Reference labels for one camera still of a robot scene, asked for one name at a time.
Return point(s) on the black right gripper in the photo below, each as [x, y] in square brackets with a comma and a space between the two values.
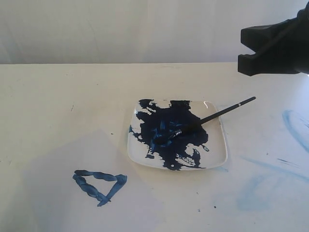
[291, 56]

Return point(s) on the black paintbrush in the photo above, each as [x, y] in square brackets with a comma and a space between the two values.
[191, 127]

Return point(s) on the white square paint plate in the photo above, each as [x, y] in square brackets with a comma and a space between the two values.
[204, 148]

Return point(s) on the white paper sheet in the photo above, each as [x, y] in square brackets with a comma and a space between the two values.
[88, 186]

